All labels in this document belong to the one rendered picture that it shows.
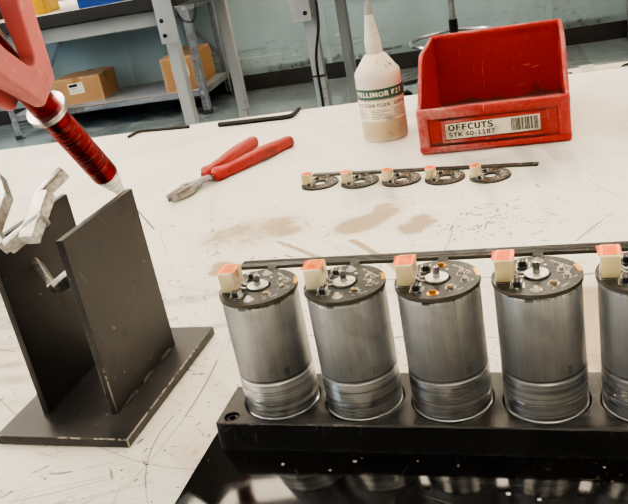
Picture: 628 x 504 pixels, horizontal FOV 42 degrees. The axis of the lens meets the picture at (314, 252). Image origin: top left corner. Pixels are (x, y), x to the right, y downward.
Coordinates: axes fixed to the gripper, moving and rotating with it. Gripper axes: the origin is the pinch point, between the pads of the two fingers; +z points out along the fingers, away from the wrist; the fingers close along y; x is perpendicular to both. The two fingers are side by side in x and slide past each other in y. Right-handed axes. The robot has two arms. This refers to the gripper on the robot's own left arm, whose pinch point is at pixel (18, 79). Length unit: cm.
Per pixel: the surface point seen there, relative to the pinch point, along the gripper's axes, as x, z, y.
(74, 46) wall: -313, 279, 270
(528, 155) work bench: -14.0, 25.7, -15.6
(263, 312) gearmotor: 8.0, 2.9, -9.6
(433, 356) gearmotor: 8.9, 4.2, -14.6
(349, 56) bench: -206, 209, 66
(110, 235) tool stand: 3.3, 5.4, -1.6
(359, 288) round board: 7.2, 3.1, -12.5
